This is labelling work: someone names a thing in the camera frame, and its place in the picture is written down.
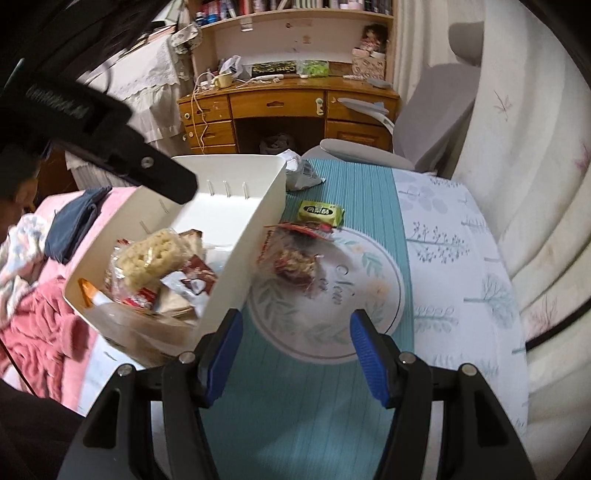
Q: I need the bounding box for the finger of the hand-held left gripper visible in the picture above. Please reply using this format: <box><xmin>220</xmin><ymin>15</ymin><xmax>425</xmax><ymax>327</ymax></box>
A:
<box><xmin>60</xmin><ymin>122</ymin><xmax>198</xmax><ymax>204</ymax></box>

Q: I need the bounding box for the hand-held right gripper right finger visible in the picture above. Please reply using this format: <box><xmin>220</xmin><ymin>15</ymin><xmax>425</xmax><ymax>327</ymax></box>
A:
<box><xmin>349</xmin><ymin>310</ymin><xmax>536</xmax><ymax>480</ymax></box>

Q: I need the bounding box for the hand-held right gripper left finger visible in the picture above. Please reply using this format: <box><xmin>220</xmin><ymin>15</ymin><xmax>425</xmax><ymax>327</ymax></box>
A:
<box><xmin>58</xmin><ymin>308</ymin><xmax>244</xmax><ymax>480</ymax></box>

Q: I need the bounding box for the clear wafer packet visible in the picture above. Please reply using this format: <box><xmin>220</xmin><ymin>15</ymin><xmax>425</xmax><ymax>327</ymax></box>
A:
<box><xmin>157</xmin><ymin>272</ymin><xmax>208</xmax><ymax>320</ymax></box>

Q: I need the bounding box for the brown white snack packet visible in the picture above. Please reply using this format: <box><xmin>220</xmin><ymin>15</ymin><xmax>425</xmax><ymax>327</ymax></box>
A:
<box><xmin>178</xmin><ymin>256</ymin><xmax>219</xmax><ymax>296</ymax></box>

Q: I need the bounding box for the rice puff bar packet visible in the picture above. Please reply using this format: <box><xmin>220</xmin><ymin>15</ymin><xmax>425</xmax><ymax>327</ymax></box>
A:
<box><xmin>113</xmin><ymin>228</ymin><xmax>192</xmax><ymax>296</ymax></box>

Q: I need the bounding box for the clear dark red snack packet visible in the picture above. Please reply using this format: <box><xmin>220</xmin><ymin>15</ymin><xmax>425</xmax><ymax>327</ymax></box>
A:
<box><xmin>257</xmin><ymin>222</ymin><xmax>334</xmax><ymax>294</ymax></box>

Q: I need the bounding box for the white plastic basket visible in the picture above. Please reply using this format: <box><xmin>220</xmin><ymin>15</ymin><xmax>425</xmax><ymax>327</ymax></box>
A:
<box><xmin>64</xmin><ymin>154</ymin><xmax>288</xmax><ymax>370</ymax></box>

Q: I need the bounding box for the orange white snack packet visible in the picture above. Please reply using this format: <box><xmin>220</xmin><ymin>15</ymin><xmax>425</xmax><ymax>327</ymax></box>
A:
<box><xmin>78</xmin><ymin>277</ymin><xmax>112</xmax><ymax>311</ymax></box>

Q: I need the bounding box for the white lace cloth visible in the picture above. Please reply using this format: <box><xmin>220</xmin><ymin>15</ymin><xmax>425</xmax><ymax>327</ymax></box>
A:
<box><xmin>65</xmin><ymin>28</ymin><xmax>182</xmax><ymax>195</ymax></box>

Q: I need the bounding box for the teal striped table runner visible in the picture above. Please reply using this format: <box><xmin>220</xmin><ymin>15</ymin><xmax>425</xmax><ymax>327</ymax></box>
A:
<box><xmin>198</xmin><ymin>159</ymin><xmax>414</xmax><ymax>480</ymax></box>

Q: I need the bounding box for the dark blue cloth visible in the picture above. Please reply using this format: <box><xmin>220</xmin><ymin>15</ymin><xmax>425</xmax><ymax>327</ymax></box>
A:
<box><xmin>45</xmin><ymin>187</ymin><xmax>113</xmax><ymax>264</ymax></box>

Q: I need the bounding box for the dark crumpled cloth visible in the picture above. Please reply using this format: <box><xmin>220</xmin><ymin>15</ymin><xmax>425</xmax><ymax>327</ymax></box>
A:
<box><xmin>259</xmin><ymin>134</ymin><xmax>296</xmax><ymax>155</ymax></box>

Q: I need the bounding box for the patterned fabric bag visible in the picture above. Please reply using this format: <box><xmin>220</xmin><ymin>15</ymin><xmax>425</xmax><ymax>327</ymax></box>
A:
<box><xmin>168</xmin><ymin>21</ymin><xmax>204</xmax><ymax>52</ymax></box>

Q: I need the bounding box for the wooden desk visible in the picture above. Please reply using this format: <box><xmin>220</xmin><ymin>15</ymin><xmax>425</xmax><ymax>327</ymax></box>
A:
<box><xmin>178</xmin><ymin>0</ymin><xmax>400</xmax><ymax>155</ymax></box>

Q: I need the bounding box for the crumpled grey white packet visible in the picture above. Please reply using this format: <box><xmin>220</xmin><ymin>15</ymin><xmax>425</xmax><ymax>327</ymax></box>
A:
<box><xmin>281</xmin><ymin>150</ymin><xmax>324</xmax><ymax>192</ymax></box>

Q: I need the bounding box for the green snack packet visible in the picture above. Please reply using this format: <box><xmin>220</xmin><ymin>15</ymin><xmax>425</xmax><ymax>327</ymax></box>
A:
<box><xmin>297</xmin><ymin>200</ymin><xmax>345</xmax><ymax>228</ymax></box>

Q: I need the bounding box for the black printed box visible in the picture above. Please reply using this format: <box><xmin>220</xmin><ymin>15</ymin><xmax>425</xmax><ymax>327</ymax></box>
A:
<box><xmin>252</xmin><ymin>62</ymin><xmax>296</xmax><ymax>78</ymax></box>

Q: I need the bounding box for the light blue white blanket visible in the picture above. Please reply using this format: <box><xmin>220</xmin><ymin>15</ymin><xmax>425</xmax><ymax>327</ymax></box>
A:
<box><xmin>0</xmin><ymin>215</ymin><xmax>51</xmax><ymax>301</ymax></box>

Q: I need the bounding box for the pink blanket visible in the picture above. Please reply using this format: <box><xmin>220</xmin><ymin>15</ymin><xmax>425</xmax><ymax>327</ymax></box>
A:
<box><xmin>0</xmin><ymin>185</ymin><xmax>139</xmax><ymax>411</ymax></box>

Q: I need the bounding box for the green packet on desk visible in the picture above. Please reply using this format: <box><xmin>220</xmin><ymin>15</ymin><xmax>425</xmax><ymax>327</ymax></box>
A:
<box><xmin>295</xmin><ymin>60</ymin><xmax>329</xmax><ymax>78</ymax></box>

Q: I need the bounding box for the dark clothing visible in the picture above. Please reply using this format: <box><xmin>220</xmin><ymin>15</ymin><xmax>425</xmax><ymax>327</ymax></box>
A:
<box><xmin>0</xmin><ymin>378</ymin><xmax>86</xmax><ymax>480</ymax></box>

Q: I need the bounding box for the row of books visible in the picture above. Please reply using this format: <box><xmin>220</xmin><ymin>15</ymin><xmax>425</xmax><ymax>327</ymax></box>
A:
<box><xmin>198</xmin><ymin>0</ymin><xmax>393</xmax><ymax>16</ymax></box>

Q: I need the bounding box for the white quilted bedding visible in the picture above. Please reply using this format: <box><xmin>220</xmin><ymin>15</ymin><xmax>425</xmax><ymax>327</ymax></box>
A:
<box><xmin>392</xmin><ymin>0</ymin><xmax>591</xmax><ymax>480</ymax></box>

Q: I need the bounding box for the patterned square box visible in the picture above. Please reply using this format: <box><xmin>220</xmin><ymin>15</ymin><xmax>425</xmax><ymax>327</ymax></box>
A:
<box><xmin>352</xmin><ymin>48</ymin><xmax>386</xmax><ymax>80</ymax></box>

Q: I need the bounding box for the brown haired doll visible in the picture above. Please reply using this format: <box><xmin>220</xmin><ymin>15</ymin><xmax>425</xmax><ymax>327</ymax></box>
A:
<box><xmin>353</xmin><ymin>23</ymin><xmax>389</xmax><ymax>58</ymax></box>

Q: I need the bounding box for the grey chair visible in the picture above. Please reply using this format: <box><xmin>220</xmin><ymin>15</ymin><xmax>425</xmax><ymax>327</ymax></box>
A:
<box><xmin>320</xmin><ymin>23</ymin><xmax>481</xmax><ymax>174</ymax></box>

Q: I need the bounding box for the white cable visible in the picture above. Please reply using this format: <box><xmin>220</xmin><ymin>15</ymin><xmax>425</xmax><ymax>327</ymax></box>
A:
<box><xmin>190</xmin><ymin>69</ymin><xmax>219</xmax><ymax>154</ymax></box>

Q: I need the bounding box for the black cable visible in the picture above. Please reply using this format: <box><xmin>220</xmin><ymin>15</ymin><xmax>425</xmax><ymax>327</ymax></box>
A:
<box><xmin>526</xmin><ymin>309</ymin><xmax>591</xmax><ymax>352</ymax></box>

